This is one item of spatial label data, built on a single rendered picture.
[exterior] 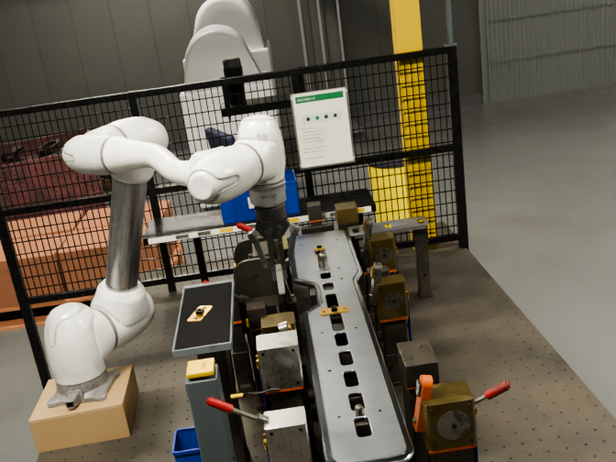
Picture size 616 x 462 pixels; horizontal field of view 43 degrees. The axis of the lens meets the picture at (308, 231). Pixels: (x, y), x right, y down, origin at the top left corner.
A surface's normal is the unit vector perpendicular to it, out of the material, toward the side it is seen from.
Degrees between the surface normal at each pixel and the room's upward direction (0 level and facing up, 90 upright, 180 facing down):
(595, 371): 0
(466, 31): 90
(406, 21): 90
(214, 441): 90
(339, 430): 0
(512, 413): 0
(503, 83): 90
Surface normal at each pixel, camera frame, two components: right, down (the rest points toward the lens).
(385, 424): -0.13, -0.93
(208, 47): 0.10, 0.34
